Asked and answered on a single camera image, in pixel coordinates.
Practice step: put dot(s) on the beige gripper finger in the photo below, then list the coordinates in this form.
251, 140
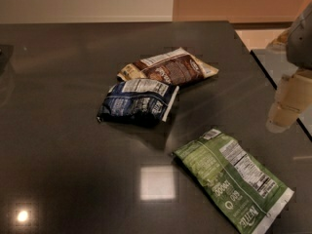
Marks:
293, 96

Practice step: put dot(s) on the blue chip bag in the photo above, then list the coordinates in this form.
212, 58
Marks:
138, 101

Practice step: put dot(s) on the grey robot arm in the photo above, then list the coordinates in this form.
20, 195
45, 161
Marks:
297, 40

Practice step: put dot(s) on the green jalapeno chip bag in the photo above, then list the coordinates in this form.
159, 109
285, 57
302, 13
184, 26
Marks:
249, 195

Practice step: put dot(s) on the brown chip bag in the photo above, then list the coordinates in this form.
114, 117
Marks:
177, 67

